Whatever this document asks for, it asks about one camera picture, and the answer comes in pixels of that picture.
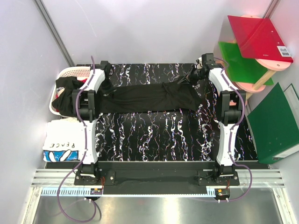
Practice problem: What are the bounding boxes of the red t-shirt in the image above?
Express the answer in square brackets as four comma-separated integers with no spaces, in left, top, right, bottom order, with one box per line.
[78,77,89,88]

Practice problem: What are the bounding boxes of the dark green ring binder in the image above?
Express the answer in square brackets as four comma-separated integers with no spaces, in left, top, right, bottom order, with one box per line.
[248,84,299,164]

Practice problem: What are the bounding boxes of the white folded peace t-shirt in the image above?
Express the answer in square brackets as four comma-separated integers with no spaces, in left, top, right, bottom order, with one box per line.
[43,119,85,162]

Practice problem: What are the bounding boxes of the white plastic laundry basket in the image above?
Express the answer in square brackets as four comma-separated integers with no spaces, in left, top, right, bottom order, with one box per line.
[49,66,91,116]

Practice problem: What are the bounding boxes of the aluminium frame rail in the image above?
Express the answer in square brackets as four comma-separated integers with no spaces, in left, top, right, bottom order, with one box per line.
[22,169,297,224]

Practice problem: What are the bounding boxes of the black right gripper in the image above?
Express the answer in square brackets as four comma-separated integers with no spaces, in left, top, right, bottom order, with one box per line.
[178,65,206,87]

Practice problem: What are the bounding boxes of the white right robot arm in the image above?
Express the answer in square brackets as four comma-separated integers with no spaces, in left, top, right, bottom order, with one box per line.
[178,53,246,185]

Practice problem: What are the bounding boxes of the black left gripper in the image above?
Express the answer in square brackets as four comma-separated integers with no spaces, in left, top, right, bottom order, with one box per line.
[100,78,116,100]

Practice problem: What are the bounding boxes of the light green plastic folder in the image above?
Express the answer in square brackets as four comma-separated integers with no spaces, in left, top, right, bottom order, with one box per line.
[218,42,268,84]

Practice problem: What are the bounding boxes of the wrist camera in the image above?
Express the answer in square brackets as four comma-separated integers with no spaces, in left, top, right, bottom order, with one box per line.
[100,61,112,76]
[196,53,215,69]

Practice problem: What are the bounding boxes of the pink wooden tiered shelf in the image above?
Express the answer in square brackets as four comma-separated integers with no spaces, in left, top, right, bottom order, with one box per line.
[211,14,290,111]

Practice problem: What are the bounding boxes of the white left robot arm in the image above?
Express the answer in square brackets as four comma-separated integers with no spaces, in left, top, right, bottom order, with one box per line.
[72,61,116,185]

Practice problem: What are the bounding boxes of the black printed t-shirt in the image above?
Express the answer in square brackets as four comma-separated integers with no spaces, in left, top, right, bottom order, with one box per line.
[95,81,201,113]

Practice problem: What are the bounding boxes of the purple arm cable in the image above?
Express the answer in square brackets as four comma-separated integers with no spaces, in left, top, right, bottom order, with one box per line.
[193,57,253,202]
[57,55,101,222]

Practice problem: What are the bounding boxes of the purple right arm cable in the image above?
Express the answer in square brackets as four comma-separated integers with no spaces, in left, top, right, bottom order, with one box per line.
[193,57,253,202]

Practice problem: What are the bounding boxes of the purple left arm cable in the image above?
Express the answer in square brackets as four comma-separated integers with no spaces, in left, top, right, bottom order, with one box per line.
[57,55,101,222]

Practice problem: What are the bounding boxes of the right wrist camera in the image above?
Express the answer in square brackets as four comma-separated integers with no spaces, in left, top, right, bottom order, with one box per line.
[196,53,215,69]

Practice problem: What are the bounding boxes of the red plastic folder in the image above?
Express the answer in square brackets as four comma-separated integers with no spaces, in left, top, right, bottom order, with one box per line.
[228,15,293,63]

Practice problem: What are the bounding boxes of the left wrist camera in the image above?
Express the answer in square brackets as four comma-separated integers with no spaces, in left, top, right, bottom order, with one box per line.
[100,61,112,76]

